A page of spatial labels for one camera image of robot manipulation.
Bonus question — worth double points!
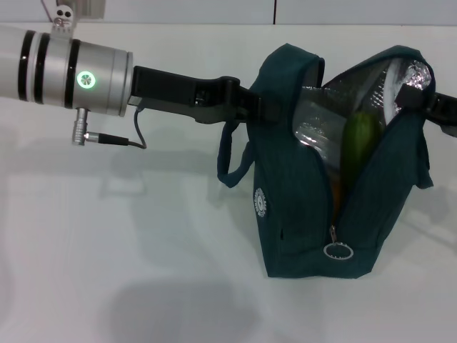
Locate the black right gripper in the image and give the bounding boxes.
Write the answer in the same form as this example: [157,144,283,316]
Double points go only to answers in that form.
[396,84,457,139]

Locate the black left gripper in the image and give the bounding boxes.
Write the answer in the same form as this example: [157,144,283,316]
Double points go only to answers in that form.
[129,65,283,124]

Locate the green cucumber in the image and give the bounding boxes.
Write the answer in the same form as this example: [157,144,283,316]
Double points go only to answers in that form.
[340,111,381,196]

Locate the dark teal insulated lunch bag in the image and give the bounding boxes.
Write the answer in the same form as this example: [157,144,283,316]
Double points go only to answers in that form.
[217,43,438,280]

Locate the orange pear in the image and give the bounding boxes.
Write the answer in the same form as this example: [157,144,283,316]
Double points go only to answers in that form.
[330,177,346,210]

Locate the left gripper cable with connector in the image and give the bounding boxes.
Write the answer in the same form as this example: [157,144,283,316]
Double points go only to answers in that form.
[71,106,148,151]

